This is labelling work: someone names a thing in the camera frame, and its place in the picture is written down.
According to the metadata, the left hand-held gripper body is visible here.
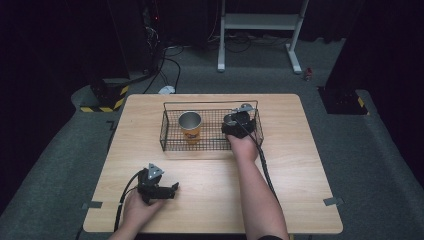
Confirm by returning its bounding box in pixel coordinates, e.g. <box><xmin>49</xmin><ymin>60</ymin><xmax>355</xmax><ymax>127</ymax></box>
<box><xmin>137</xmin><ymin>162</ymin><xmax>173</xmax><ymax>204</ymax></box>

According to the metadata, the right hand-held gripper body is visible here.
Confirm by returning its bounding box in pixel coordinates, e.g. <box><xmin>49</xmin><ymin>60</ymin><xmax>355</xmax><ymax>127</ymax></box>
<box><xmin>221</xmin><ymin>102</ymin><xmax>258</xmax><ymax>140</ymax></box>

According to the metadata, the black wire basket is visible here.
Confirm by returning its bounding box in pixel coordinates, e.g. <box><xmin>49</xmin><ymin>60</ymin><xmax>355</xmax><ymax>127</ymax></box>
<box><xmin>159</xmin><ymin>100</ymin><xmax>265</xmax><ymax>153</ymax></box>

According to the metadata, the orange tin can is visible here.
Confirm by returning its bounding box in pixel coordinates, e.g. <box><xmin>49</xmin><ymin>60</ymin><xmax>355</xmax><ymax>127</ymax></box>
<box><xmin>177</xmin><ymin>110</ymin><xmax>203</xmax><ymax>145</ymax></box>

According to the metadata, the person's right hand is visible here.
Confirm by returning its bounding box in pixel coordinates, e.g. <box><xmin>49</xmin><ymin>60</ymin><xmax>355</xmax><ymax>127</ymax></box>
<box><xmin>227</xmin><ymin>132</ymin><xmax>260</xmax><ymax>164</ymax></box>

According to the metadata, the person's left hand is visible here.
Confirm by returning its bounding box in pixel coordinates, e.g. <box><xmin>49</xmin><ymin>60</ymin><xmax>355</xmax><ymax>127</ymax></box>
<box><xmin>122</xmin><ymin>189</ymin><xmax>167</xmax><ymax>232</ymax></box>

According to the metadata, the grey tape piece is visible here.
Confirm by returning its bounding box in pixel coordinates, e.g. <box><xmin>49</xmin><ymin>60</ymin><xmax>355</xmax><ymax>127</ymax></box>
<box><xmin>81</xmin><ymin>200</ymin><xmax>104</xmax><ymax>211</ymax></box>
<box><xmin>322</xmin><ymin>196</ymin><xmax>345</xmax><ymax>207</ymax></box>

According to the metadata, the yellow black striped stand base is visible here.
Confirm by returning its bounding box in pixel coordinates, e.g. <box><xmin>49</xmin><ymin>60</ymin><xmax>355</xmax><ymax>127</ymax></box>
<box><xmin>317</xmin><ymin>85</ymin><xmax>370</xmax><ymax>116</ymax></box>
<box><xmin>79</xmin><ymin>77</ymin><xmax>130</xmax><ymax>114</ymax></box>

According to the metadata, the white metal stand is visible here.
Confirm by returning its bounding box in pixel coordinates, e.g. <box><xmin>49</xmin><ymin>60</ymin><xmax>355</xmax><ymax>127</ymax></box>
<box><xmin>216</xmin><ymin>0</ymin><xmax>310</xmax><ymax>75</ymax></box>

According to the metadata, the dark equipment rack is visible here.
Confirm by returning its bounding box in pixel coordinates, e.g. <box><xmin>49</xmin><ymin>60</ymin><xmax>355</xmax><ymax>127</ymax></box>
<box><xmin>138</xmin><ymin>0</ymin><xmax>166</xmax><ymax>76</ymax></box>

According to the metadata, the left hand-held gripper black cable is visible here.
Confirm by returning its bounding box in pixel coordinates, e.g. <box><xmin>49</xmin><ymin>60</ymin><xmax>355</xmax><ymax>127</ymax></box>
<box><xmin>113</xmin><ymin>169</ymin><xmax>145</xmax><ymax>233</ymax></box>

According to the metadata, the hand-held gripper black cable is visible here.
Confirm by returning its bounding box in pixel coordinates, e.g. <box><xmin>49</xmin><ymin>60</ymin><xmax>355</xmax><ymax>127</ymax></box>
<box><xmin>233</xmin><ymin>116</ymin><xmax>280</xmax><ymax>204</ymax></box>
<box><xmin>113</xmin><ymin>169</ymin><xmax>145</xmax><ymax>233</ymax></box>

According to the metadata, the right hand-held gripper black cable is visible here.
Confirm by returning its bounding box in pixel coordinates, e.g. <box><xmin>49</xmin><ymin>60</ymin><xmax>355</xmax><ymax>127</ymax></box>
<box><xmin>233</xmin><ymin>116</ymin><xmax>280</xmax><ymax>204</ymax></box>

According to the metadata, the black floor cable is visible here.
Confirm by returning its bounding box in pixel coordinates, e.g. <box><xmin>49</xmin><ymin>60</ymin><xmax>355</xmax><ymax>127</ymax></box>
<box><xmin>142</xmin><ymin>45</ymin><xmax>185</xmax><ymax>95</ymax></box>

